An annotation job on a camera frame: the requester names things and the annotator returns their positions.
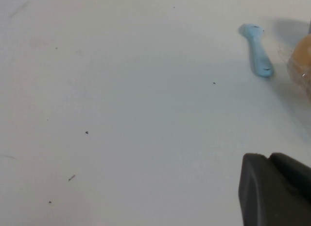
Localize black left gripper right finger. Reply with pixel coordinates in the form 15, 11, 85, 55
268, 152, 311, 203

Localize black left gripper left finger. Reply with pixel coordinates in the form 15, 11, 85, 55
238, 152, 311, 226

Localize clear plastic egg tray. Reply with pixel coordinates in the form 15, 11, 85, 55
276, 40, 311, 103

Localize orange plastic egg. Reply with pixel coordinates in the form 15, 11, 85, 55
293, 34, 311, 64

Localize light blue plastic fork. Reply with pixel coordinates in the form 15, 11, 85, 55
238, 23, 275, 78

